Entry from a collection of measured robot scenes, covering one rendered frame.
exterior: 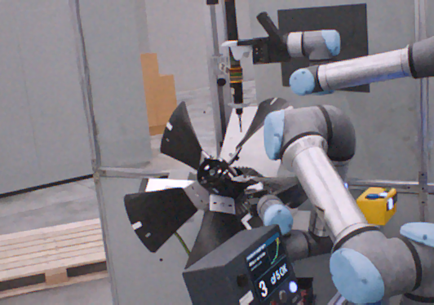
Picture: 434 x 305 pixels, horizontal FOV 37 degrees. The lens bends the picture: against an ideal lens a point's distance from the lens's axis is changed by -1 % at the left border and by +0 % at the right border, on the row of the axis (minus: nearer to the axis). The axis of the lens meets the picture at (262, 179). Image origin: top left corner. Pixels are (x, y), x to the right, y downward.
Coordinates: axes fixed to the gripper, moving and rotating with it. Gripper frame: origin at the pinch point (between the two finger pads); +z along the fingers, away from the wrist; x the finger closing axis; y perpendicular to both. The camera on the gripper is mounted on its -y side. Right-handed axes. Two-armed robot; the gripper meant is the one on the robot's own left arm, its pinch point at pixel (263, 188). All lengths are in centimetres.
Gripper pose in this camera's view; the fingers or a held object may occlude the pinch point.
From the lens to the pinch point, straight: 207.6
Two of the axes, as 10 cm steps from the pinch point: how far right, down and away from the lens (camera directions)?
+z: -1.9, -2.3, 9.5
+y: -9.7, 2.2, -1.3
